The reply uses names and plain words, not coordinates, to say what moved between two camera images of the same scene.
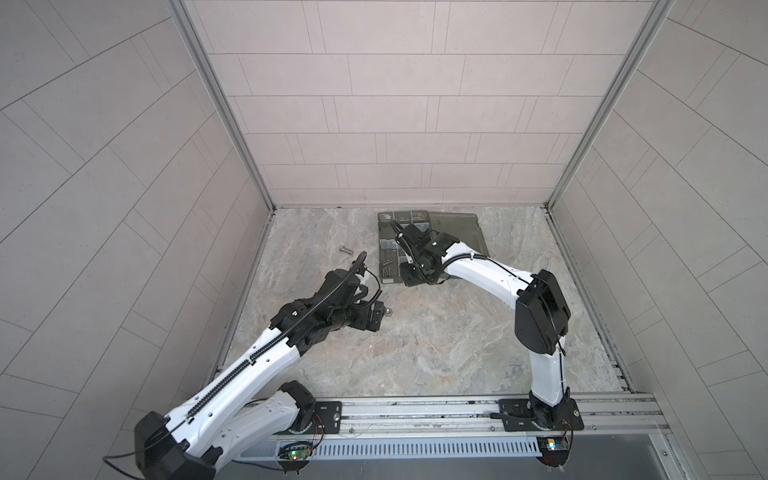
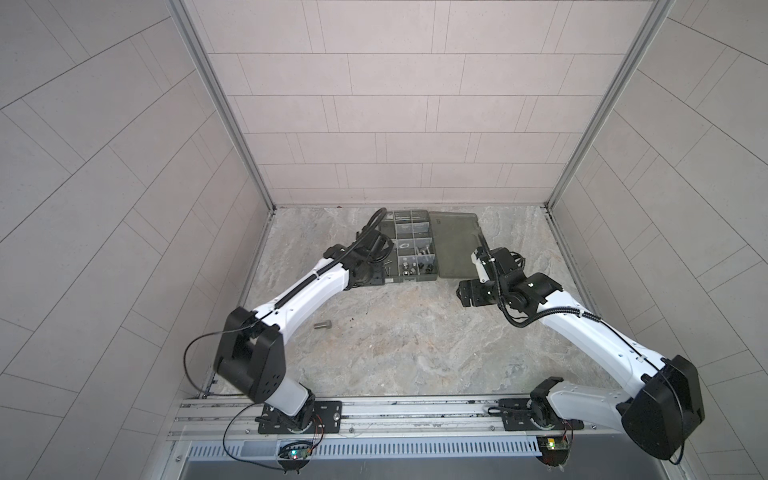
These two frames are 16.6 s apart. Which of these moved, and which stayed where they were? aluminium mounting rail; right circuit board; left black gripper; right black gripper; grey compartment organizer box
Moved: right black gripper; left black gripper
Stayed: aluminium mounting rail; right circuit board; grey compartment organizer box
